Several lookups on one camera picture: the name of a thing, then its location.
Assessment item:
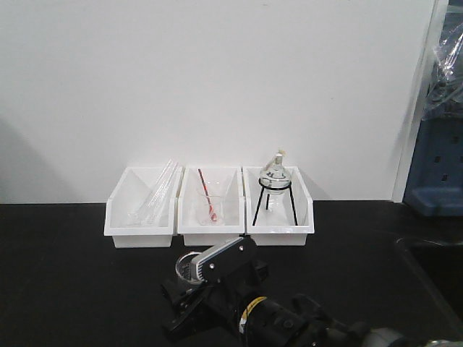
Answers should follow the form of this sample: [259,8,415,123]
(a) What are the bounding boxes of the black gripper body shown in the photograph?
[161,254,269,341]

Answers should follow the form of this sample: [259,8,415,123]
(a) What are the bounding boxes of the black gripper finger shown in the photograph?
[161,278,205,307]

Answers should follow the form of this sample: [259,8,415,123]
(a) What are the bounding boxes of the clear glass beaker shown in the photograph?
[175,252,201,291]

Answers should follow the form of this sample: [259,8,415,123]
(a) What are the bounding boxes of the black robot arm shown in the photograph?
[161,252,462,346]

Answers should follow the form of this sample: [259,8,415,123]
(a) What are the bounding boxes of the beaker in middle bin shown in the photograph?
[195,194,225,226]

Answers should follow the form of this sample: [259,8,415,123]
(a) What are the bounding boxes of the clear glass tubes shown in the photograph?
[127,159,179,226]

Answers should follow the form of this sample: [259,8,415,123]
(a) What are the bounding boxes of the left white plastic bin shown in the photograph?
[103,166,183,248]

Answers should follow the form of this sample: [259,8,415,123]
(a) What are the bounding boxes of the white plastic bin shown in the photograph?
[242,166,315,246]
[103,166,183,248]
[177,166,245,247]

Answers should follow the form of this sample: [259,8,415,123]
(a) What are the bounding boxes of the middle white plastic bin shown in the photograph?
[177,166,245,247]

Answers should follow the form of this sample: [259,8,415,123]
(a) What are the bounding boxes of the right white plastic bin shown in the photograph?
[242,166,315,246]

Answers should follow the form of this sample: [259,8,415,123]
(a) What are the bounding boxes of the glass alcohol lamp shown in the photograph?
[259,150,291,195]

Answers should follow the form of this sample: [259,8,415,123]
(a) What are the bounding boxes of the blue plastic crate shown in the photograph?
[402,23,463,218]

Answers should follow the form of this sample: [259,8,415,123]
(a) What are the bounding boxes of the clear plastic bag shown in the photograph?
[422,21,462,120]

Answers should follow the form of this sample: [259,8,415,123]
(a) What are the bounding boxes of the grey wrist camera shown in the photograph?
[190,236,258,284]

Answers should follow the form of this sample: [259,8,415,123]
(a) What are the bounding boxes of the black wire tripod stand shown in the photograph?
[252,178,299,226]

